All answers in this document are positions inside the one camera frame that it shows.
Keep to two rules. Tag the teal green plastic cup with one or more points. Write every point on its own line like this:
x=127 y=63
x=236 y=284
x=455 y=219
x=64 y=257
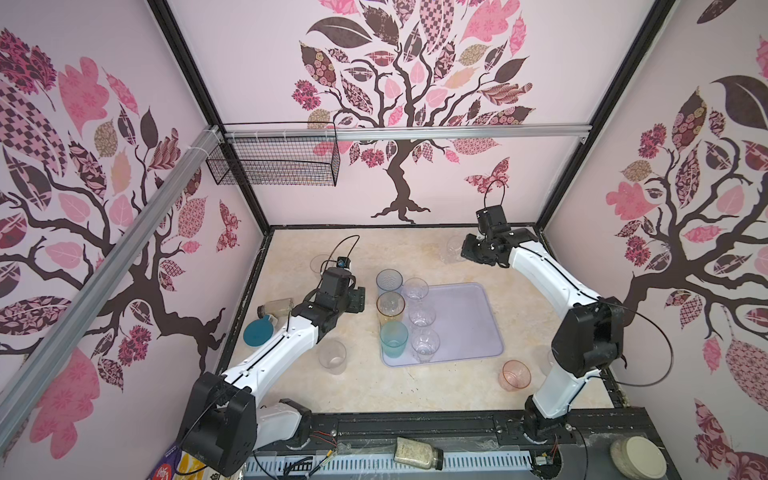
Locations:
x=393 y=339

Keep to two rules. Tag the clear glass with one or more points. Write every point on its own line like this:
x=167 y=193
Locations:
x=425 y=343
x=452 y=250
x=415 y=291
x=319 y=263
x=421 y=315

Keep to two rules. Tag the pink transparent cup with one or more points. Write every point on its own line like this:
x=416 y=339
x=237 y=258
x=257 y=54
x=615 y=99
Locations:
x=514 y=375

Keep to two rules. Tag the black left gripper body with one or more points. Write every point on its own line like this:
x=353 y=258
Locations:
x=353 y=303

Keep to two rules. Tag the grain filled bottle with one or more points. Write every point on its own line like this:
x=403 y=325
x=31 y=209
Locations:
x=418 y=454

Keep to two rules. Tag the aluminium rail back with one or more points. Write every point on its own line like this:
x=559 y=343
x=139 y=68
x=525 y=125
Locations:
x=418 y=133

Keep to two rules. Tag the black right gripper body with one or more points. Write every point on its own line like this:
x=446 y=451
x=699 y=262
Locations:
x=476 y=249

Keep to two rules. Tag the aluminium rail left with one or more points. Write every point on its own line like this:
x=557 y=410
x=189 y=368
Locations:
x=44 y=363

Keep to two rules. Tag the blue grey tall cup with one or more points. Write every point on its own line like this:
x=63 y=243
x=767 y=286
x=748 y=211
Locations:
x=389 y=280

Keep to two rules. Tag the black wire basket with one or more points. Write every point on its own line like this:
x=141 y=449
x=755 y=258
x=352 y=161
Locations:
x=286 y=153

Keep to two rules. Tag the teal lidded jar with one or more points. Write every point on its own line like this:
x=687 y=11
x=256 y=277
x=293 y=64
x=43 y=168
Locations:
x=259 y=331

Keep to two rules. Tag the glass jar black lid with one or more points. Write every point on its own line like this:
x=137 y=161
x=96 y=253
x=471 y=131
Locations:
x=280 y=308

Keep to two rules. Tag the round white lid container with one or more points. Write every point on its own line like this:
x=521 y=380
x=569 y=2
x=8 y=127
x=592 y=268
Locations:
x=638 y=458

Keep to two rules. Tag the yellow transparent plastic cup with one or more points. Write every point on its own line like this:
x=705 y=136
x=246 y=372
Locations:
x=390 y=307

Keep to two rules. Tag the aluminium rail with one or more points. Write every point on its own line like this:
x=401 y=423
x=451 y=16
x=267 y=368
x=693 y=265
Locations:
x=418 y=133
x=44 y=363

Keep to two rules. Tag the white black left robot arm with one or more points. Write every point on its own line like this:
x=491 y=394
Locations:
x=224 y=421

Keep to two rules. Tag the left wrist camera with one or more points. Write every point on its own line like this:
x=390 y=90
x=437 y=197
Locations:
x=343 y=262

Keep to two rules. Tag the snack bag colourful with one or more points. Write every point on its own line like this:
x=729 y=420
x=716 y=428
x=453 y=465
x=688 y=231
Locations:
x=176 y=464

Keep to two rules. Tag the white vented cable duct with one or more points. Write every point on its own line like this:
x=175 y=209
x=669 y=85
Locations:
x=358 y=466

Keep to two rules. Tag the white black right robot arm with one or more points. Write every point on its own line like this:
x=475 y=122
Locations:
x=589 y=337

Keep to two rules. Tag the lavender plastic tray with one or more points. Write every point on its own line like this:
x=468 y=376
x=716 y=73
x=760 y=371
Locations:
x=464 y=323

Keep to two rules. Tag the clear cup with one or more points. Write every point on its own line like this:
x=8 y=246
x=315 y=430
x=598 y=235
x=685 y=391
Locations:
x=544 y=359
x=332 y=356

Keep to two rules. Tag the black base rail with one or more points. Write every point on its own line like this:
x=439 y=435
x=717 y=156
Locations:
x=504 y=428

